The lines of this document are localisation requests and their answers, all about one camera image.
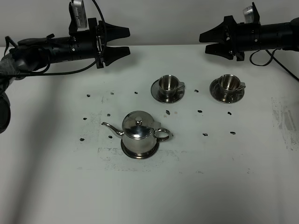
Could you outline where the left steel cup saucer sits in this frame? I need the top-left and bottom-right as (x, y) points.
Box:
(150, 80), (185, 104)

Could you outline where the left steel teacup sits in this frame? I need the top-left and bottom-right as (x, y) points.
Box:
(158, 75), (185, 97)

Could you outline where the right steel teacup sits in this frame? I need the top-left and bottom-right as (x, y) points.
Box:
(218, 74), (246, 94)

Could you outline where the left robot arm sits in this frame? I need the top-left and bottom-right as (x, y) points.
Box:
(0, 18), (130, 132)

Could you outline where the right black cable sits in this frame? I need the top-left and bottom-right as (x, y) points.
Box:
(249, 49), (299, 82)

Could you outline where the steel teapot saucer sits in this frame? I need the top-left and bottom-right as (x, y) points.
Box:
(121, 140), (159, 160)

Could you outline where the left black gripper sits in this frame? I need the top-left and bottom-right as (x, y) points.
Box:
(69, 18), (130, 69)

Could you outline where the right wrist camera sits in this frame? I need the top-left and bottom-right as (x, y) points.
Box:
(242, 2), (260, 24)

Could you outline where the right steel cup saucer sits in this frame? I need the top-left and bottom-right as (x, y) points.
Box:
(209, 79), (245, 104)

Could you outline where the stainless steel teapot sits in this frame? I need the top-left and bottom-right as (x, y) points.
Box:
(101, 111), (173, 152)

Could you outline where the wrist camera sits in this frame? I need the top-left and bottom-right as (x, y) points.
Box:
(69, 0), (87, 35)
(242, 2), (260, 24)

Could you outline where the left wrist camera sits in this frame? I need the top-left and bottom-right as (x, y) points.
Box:
(69, 0), (87, 35)

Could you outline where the steel cup saucer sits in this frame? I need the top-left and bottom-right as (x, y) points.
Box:
(150, 80), (185, 104)
(209, 79), (245, 104)

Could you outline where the left black camera cable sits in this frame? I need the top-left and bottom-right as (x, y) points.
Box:
(4, 0), (108, 77)

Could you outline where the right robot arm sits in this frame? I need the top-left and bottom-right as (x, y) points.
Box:
(199, 15), (299, 61)

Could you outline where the steel teacup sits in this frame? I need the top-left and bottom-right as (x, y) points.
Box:
(158, 75), (185, 97)
(218, 74), (246, 94)

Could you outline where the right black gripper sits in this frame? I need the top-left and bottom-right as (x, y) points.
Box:
(199, 15), (261, 61)

